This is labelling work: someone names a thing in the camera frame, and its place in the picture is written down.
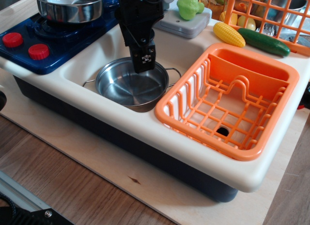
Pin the red stove knob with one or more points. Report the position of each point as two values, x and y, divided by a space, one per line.
12 40
38 51

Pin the cream toy sink unit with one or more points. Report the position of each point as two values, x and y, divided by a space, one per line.
65 83

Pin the steel pot on stove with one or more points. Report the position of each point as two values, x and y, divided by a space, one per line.
82 11

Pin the green toy cucumber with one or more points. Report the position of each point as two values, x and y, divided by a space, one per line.
264 42

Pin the yellow toy lemon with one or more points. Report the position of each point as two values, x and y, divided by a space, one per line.
247 23

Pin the green toy broccoli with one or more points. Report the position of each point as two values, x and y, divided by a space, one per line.
189 8

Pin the black bracket with screw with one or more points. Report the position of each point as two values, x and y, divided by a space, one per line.
39 217

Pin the orange plastic drying rack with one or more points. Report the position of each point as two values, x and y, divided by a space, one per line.
229 100

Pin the steel pan with wire handles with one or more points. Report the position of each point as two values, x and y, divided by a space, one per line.
140 92

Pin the red stove knob right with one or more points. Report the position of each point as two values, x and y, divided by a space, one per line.
38 51

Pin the yellow toy corn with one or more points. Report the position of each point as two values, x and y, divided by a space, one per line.
233 19
228 34

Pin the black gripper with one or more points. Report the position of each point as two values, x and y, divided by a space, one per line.
136 19

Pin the red stove knob left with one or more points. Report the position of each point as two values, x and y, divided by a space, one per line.
12 40

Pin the orange grid basket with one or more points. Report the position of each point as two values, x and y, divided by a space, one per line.
288 34

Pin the yellow toy corn front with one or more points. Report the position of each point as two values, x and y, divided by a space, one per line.
228 34

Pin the grey toy faucet base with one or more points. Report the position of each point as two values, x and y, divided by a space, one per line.
174 23

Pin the blue toy stove top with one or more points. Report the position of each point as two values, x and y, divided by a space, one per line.
64 40

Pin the steel pot in basket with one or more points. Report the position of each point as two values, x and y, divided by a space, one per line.
278 10

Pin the yellow toy corn back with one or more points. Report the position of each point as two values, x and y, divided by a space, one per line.
233 19

